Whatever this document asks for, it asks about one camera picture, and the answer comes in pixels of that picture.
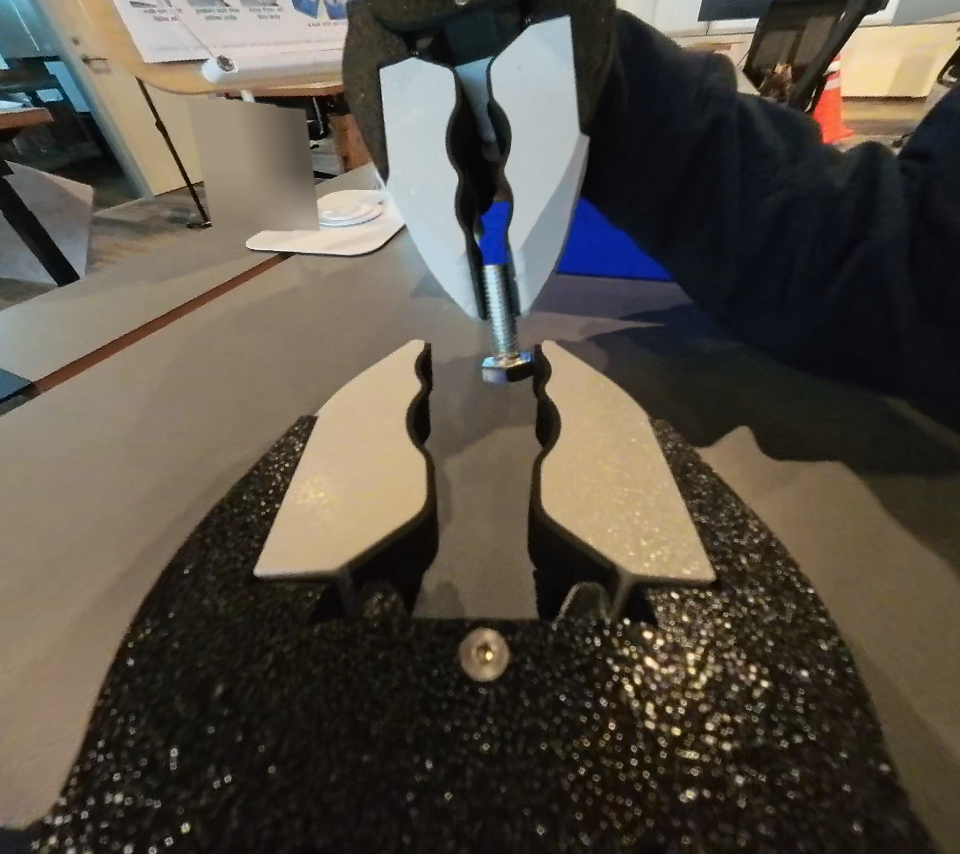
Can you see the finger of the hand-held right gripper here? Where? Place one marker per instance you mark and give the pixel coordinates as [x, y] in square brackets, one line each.
[420, 148]
[547, 141]

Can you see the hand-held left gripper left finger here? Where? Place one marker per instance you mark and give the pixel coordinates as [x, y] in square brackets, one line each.
[352, 479]

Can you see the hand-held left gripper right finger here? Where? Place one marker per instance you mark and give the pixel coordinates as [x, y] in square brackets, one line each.
[622, 486]

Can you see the blue plastic bin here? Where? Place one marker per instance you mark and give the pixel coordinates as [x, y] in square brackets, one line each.
[600, 250]

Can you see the steel hex bolt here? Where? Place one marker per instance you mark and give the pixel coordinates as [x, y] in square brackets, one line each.
[496, 314]

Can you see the white poster stand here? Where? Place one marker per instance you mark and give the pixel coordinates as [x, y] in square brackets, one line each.
[330, 242]

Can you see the black tripod stand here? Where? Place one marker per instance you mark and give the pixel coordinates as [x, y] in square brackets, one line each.
[201, 222]

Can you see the orange traffic cone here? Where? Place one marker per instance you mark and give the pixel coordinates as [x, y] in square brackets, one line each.
[832, 111]

